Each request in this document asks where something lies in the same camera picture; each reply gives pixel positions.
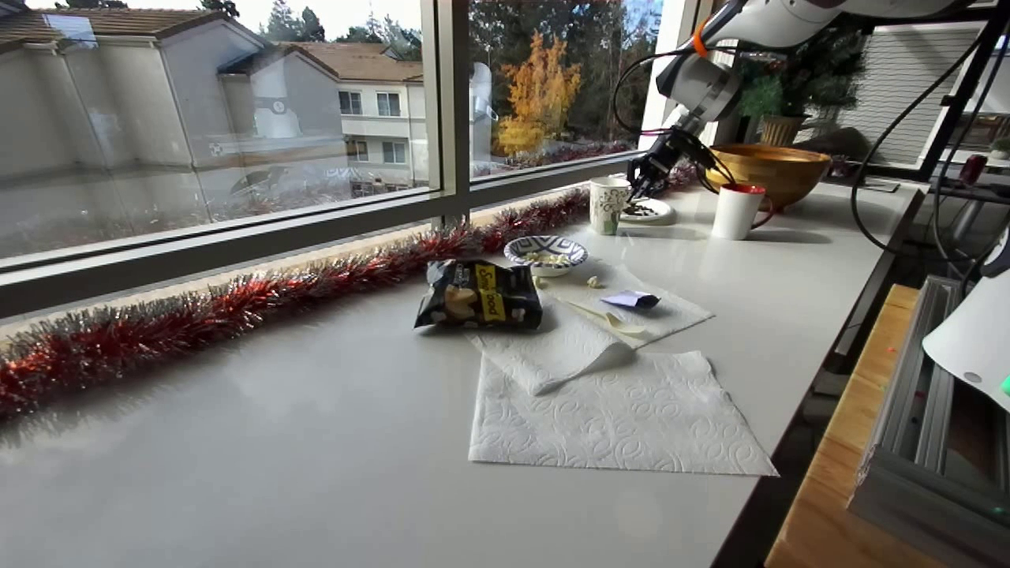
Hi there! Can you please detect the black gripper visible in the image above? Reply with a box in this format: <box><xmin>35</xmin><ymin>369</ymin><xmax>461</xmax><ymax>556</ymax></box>
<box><xmin>627</xmin><ymin>122</ymin><xmax>720</xmax><ymax>205</ymax></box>

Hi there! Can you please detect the white round plate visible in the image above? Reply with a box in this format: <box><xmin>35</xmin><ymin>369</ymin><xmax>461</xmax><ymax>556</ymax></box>
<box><xmin>616</xmin><ymin>197</ymin><xmax>680</xmax><ymax>228</ymax></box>

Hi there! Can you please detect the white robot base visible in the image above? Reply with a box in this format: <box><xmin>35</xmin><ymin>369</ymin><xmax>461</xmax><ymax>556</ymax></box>
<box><xmin>923</xmin><ymin>267</ymin><xmax>1010</xmax><ymax>418</ymax></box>

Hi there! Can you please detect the white mug red inside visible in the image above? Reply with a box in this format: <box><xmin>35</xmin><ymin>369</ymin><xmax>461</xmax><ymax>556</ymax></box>
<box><xmin>710</xmin><ymin>182</ymin><xmax>776</xmax><ymax>243</ymax></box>

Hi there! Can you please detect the patterned paper cup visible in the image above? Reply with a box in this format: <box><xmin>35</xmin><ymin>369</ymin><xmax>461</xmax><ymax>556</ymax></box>
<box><xmin>588</xmin><ymin>177</ymin><xmax>632</xmax><ymax>239</ymax></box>

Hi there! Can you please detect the large wooden bowl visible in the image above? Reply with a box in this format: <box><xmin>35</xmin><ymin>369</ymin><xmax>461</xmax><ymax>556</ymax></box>
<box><xmin>703</xmin><ymin>142</ymin><xmax>833</xmax><ymax>214</ymax></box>

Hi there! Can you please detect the green potted plant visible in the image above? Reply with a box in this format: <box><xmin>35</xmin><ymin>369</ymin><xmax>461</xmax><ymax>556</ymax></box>
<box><xmin>736</xmin><ymin>25</ymin><xmax>871</xmax><ymax>151</ymax></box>

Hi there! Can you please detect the folded white paper towel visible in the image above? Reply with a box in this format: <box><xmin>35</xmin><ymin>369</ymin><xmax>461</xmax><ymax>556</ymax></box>
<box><xmin>477</xmin><ymin>303</ymin><xmax>642</xmax><ymax>402</ymax></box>

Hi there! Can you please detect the black snack bag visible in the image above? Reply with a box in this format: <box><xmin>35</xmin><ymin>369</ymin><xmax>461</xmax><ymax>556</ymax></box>
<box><xmin>410</xmin><ymin>254</ymin><xmax>547</xmax><ymax>335</ymax></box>

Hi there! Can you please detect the large white paper towel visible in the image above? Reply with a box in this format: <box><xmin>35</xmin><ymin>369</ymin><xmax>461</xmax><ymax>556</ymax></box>
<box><xmin>466</xmin><ymin>347</ymin><xmax>780</xmax><ymax>481</ymax></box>

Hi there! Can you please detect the wooden board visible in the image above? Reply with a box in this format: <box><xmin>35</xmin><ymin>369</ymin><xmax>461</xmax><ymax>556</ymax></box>
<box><xmin>764</xmin><ymin>282</ymin><xmax>1010</xmax><ymax>568</ymax></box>

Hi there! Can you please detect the red tinsel garland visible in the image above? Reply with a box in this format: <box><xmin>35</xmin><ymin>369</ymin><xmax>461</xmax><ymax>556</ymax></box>
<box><xmin>0</xmin><ymin>155</ymin><xmax>708</xmax><ymax>422</ymax></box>

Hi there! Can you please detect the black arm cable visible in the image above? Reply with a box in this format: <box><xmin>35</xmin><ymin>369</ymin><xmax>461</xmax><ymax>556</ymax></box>
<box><xmin>610</xmin><ymin>43</ymin><xmax>720</xmax><ymax>151</ymax></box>

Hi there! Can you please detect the black base cable bundle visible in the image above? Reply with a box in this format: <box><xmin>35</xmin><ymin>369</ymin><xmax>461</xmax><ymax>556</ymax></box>
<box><xmin>847</xmin><ymin>42</ymin><xmax>1010</xmax><ymax>282</ymax></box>

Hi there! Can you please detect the grey window frame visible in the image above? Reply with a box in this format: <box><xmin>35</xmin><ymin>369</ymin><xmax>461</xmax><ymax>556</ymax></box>
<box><xmin>0</xmin><ymin>0</ymin><xmax>689</xmax><ymax>318</ymax></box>

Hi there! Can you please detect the aluminium rail frame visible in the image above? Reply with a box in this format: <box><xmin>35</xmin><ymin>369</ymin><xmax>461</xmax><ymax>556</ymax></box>
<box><xmin>849</xmin><ymin>274</ymin><xmax>1010</xmax><ymax>561</ymax></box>

